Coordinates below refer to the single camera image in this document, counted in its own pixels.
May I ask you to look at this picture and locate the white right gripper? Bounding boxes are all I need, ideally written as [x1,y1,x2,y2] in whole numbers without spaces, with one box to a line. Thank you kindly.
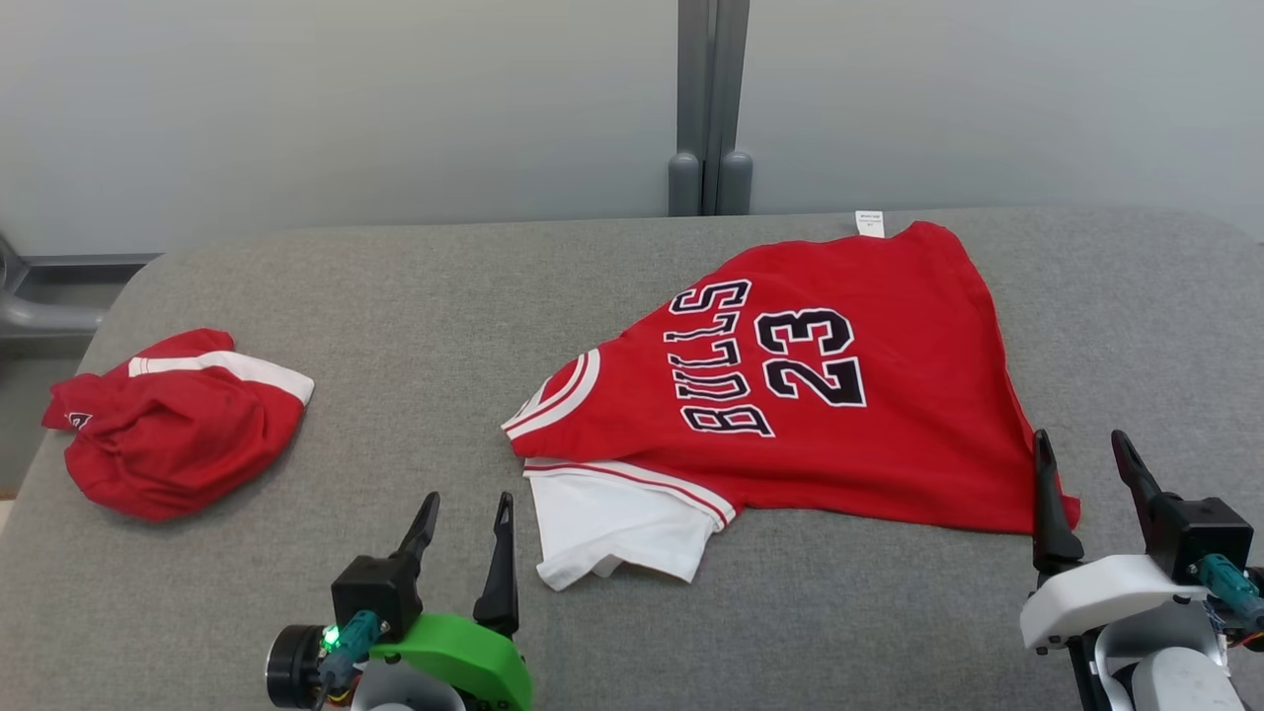
[1019,429,1212,655]

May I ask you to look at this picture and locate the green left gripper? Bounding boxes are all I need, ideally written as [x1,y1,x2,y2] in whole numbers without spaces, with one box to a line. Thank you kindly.
[367,491,535,711]

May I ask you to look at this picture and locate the red Bulls 23 jersey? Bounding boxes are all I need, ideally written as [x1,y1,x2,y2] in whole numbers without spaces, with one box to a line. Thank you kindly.
[501,210,1083,593]

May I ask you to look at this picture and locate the red shorts with white stripe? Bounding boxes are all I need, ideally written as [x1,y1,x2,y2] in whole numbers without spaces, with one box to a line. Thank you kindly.
[41,328,316,522]

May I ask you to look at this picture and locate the grey metal pipe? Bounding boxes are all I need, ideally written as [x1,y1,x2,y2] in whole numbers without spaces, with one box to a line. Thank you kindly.
[0,235,107,339]

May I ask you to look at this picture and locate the black cable with teal plug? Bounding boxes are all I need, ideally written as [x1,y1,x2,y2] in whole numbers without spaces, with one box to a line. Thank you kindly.
[314,609,384,697]
[1193,553,1264,653]

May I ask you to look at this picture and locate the grey double partition post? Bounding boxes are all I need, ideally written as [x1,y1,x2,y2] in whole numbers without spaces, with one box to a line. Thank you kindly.
[669,0,754,217]

